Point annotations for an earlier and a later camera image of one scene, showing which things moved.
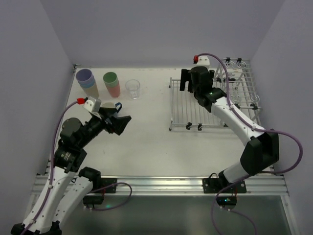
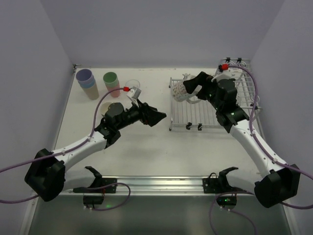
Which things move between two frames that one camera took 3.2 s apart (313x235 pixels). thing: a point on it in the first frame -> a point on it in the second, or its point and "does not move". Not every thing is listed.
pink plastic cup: [115, 91] does not move
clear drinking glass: [133, 86] does not move
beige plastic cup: [92, 91] does not move
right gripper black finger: [185, 77] -> [192, 84]
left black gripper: [111, 121] -> [144, 114]
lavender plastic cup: [85, 76] does not move
